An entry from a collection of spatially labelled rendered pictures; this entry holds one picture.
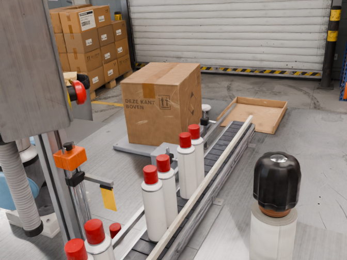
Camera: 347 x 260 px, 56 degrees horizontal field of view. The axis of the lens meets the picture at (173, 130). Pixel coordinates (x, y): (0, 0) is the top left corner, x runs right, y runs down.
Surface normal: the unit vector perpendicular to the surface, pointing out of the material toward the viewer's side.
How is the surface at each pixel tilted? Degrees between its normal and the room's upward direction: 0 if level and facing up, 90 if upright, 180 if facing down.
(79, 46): 90
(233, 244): 0
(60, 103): 90
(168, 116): 90
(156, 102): 90
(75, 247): 2
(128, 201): 0
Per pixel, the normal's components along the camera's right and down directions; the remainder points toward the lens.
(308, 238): -0.07, -0.90
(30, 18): 0.46, 0.36
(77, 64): -0.38, 0.42
